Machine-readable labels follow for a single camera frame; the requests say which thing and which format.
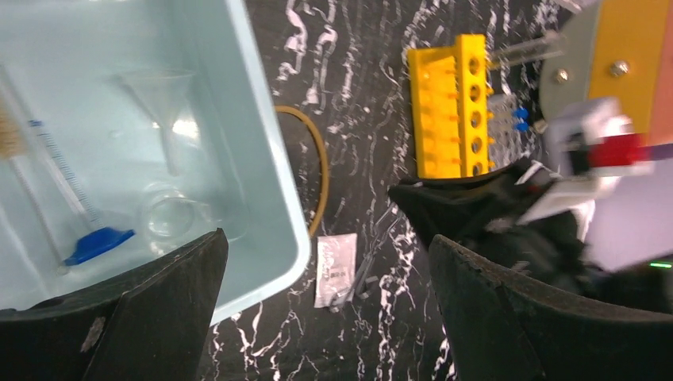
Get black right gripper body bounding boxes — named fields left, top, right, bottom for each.
left=388, top=159, right=672, bottom=310

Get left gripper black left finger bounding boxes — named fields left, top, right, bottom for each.
left=1, top=229, right=229, bottom=380

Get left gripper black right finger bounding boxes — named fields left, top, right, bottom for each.
left=428, top=235, right=672, bottom=380

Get blue round cap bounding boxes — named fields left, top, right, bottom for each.
left=29, top=119, right=137, bottom=267

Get clear glass beaker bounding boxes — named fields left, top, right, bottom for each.
left=138, top=183, right=212, bottom=244

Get white packet with clips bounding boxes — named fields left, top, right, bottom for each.
left=313, top=233, right=357, bottom=311

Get brown rubber tubing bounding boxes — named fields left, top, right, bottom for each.
left=274, top=105, right=331, bottom=237

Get teal plastic bin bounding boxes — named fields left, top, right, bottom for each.
left=1, top=1, right=310, bottom=323

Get clear plastic funnel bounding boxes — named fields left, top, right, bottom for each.
left=120, top=69, right=194, bottom=176

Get large clear glass test tube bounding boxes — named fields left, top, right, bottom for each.
left=487, top=31, right=567, bottom=70

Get clear acrylic tube rack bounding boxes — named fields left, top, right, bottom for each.
left=487, top=94, right=524, bottom=168

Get metal crucible tongs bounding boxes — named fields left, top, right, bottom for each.
left=328, top=204, right=398, bottom=313

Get yellow test tube rack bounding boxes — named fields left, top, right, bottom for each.
left=407, top=34, right=494, bottom=179

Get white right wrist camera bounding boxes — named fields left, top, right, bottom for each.
left=517, top=97, right=655, bottom=225

